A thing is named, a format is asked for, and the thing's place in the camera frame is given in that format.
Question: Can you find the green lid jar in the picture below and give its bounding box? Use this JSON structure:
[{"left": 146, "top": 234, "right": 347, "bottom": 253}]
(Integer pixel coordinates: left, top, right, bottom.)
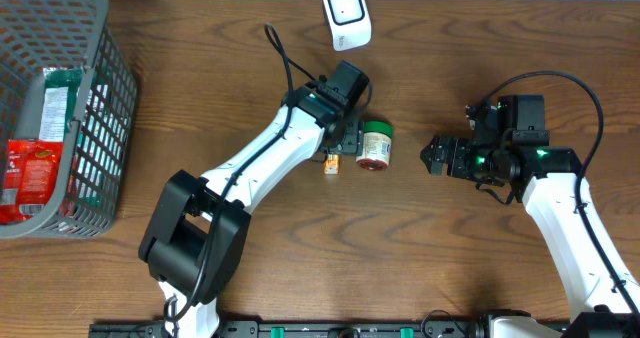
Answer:
[{"left": 356, "top": 121, "right": 394, "bottom": 171}]

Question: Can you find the small orange box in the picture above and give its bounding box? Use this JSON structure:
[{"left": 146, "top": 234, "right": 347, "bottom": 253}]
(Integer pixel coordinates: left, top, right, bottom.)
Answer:
[{"left": 324, "top": 154, "right": 340, "bottom": 175}]

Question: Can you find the green white wipes pack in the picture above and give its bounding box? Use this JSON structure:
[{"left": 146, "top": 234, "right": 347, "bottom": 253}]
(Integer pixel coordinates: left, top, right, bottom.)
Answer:
[{"left": 38, "top": 68, "right": 83, "bottom": 142}]

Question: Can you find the red snack bag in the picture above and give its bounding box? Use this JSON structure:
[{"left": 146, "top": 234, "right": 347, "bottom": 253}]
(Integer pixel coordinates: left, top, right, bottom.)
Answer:
[{"left": 1, "top": 140, "right": 64, "bottom": 225}]

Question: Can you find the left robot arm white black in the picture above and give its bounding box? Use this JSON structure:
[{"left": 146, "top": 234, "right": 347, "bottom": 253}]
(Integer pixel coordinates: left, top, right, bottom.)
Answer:
[{"left": 138, "top": 104, "right": 326, "bottom": 337}]

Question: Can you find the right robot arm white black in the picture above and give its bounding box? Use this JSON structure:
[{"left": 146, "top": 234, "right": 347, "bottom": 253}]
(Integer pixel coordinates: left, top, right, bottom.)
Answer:
[{"left": 420, "top": 135, "right": 639, "bottom": 337}]

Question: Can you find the grey plastic shopping basket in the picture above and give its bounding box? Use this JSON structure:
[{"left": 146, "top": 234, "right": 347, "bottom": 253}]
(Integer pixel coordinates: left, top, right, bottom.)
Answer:
[{"left": 1, "top": 0, "right": 139, "bottom": 240}]

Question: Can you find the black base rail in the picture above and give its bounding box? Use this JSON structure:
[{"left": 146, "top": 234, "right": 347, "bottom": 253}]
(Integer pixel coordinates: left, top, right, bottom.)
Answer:
[{"left": 88, "top": 321, "right": 511, "bottom": 338}]

